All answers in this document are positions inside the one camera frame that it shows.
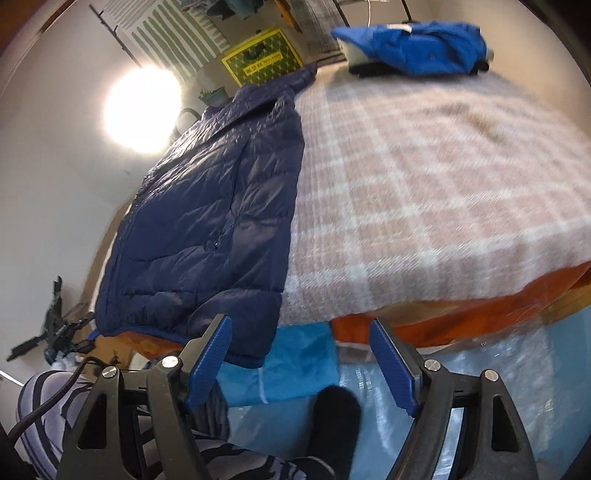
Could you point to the potted plant teal pot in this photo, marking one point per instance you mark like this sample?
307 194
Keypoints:
214 98

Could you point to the yellow green storage box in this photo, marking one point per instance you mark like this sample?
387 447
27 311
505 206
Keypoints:
263 57

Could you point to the blue plastic bag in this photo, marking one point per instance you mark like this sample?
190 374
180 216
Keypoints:
302 361

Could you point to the orange bed sheet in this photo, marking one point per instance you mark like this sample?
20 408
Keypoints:
461 318

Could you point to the striped pants leg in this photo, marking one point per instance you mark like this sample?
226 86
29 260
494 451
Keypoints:
43 441

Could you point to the grey white folded garment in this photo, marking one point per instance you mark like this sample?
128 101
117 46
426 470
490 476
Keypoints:
355 57

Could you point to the plaid pink bed blanket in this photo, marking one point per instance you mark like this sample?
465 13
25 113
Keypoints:
430 189

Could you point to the bright round lamp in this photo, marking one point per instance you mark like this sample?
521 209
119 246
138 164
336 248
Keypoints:
141 109

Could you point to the navy blue puffer jacket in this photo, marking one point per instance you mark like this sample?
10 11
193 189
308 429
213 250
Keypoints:
208 231

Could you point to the bright blue jacket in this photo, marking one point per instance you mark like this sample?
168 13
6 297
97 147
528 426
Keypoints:
422 49

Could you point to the green striped hanging cloth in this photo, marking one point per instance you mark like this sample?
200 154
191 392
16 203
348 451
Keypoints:
182 42

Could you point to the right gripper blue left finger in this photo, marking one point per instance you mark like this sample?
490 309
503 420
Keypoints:
202 360

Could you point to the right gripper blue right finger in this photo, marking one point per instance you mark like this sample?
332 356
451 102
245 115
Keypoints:
399 366

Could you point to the black fuzzy slipper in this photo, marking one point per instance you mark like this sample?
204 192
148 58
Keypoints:
335 428

